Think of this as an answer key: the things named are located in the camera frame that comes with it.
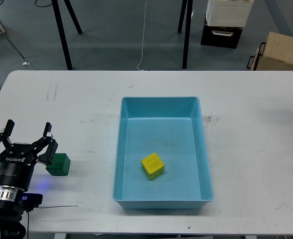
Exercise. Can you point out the cardboard box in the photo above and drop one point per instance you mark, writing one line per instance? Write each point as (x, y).
(278, 53)

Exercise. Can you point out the blue plastic bin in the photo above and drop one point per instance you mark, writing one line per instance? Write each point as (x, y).
(173, 128)

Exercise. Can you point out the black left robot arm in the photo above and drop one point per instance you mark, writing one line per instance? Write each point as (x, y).
(13, 203)

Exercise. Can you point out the black metal handle frame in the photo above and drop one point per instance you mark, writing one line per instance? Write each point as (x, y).
(254, 59)

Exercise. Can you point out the black storage crate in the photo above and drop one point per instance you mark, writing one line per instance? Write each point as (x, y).
(220, 36)

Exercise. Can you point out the yellow cube block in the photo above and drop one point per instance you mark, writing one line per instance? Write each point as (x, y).
(152, 166)

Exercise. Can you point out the black right trestle legs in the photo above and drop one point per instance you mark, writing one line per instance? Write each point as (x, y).
(185, 18)

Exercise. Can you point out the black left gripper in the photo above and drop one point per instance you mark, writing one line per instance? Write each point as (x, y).
(17, 162)

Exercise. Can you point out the green cube block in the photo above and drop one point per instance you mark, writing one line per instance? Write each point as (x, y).
(60, 165)

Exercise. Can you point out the white storage box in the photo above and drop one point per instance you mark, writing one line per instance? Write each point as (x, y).
(228, 13)

